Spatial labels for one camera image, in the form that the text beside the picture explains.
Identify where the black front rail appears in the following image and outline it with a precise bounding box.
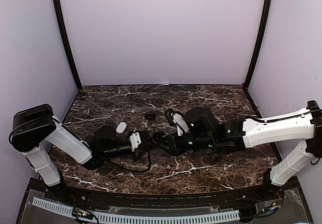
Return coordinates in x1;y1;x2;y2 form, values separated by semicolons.
64;186;264;208

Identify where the left black frame post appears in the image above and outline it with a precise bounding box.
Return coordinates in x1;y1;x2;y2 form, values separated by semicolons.
53;0;83;91

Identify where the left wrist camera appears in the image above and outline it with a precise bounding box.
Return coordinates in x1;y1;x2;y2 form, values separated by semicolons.
128;130;147;152

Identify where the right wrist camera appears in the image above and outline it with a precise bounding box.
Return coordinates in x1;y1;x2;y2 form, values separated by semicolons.
164;108;189;136

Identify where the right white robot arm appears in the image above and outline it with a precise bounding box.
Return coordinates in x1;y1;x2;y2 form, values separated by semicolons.
162;101;321;201

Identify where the white earbud charging case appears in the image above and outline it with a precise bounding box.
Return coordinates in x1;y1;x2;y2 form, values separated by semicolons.
116;122;127;134

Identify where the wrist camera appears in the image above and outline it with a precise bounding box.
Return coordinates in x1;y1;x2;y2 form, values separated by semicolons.
128;130;147;152
164;108;189;136

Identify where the black frame post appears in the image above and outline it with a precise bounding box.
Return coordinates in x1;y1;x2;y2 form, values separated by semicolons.
243;0;271;91
53;0;83;91

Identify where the right black frame post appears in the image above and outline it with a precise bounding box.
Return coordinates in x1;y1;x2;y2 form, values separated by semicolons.
243;0;271;91

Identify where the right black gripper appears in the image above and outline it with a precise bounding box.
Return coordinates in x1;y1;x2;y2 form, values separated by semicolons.
157;131;215;156

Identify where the white slotted cable duct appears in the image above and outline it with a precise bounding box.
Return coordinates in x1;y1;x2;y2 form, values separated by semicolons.
32;197;240;223

